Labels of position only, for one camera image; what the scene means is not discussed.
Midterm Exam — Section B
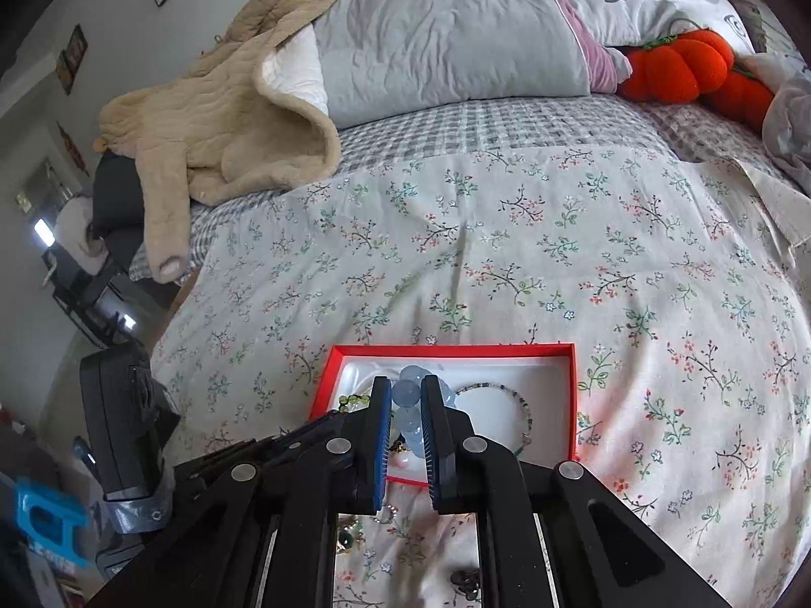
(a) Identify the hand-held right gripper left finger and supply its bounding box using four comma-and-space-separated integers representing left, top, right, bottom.
82, 376, 392, 608

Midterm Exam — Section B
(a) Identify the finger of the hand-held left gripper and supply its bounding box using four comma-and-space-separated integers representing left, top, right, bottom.
172, 411, 346, 488

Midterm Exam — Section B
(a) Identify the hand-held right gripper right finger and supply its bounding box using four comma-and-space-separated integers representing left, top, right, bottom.
420, 375, 731, 608

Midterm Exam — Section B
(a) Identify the light blue bead bracelet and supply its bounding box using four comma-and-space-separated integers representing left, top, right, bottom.
389, 363, 455, 461

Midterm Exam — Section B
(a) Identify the red jewelry box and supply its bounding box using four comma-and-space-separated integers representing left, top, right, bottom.
308, 345, 579, 490

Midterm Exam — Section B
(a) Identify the pearl and pink bead jewelry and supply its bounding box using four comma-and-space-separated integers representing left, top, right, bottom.
394, 444, 424, 477

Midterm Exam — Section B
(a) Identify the green stone jewelry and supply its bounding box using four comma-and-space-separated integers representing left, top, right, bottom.
335, 515, 367, 557

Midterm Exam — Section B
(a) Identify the dark metal jewelry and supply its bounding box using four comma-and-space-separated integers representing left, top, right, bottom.
449, 568, 484, 601

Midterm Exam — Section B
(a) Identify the black chair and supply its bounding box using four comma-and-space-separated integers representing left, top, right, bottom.
41, 228, 167, 346

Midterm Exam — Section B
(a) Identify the floral bed cover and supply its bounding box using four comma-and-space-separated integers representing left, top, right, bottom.
151, 144, 811, 608

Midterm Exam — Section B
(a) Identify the dark cushion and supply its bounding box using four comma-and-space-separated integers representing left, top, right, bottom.
91, 150, 152, 238

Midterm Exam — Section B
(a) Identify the beige quilted coat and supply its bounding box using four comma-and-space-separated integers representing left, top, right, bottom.
94, 0, 344, 285

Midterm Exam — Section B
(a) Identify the grey checked bedsheet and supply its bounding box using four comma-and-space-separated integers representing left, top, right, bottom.
128, 96, 811, 281

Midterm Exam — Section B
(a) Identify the grey pillow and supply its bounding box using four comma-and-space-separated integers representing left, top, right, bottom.
312, 0, 594, 131

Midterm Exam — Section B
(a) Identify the pink cloth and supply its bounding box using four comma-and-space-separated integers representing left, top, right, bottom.
525, 0, 635, 93

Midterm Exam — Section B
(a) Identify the orange pumpkin plush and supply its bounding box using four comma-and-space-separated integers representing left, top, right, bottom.
617, 28, 736, 103
702, 66, 778, 133

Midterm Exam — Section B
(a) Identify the light grey crumpled cloth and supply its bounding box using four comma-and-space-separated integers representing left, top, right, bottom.
760, 68, 811, 199

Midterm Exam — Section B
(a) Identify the white cloud print pillow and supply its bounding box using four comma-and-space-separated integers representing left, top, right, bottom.
550, 0, 761, 59

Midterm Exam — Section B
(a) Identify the thin multicolour bead bracelet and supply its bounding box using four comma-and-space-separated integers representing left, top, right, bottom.
455, 382, 534, 457

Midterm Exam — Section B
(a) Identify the small wall sticker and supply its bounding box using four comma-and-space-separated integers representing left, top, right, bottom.
56, 119, 91, 179
59, 23, 89, 81

